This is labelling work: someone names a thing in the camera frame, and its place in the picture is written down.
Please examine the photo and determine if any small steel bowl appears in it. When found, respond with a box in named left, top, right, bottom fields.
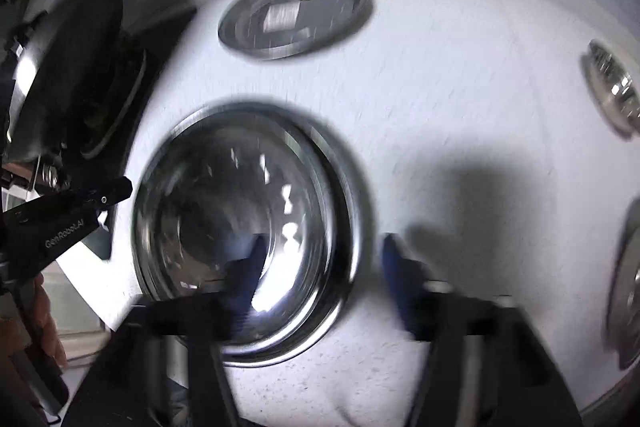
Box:
left=580, top=39, right=640, bottom=138

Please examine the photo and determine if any black pan with lid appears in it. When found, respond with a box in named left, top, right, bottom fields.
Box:
left=0, top=0, right=148, bottom=168

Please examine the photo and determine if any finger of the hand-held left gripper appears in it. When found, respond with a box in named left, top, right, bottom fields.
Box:
left=67, top=176, right=134, bottom=215

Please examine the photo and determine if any large steel bowl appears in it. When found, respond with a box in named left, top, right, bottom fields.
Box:
left=131, top=97, right=375, bottom=367

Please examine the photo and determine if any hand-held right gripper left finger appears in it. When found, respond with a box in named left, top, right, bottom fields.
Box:
left=65, top=234, right=271, bottom=427

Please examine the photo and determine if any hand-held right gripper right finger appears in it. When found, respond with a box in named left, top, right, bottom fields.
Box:
left=382, top=232, right=584, bottom=427

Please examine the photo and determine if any person's left hand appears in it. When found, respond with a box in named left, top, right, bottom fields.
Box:
left=30, top=276, right=69, bottom=374

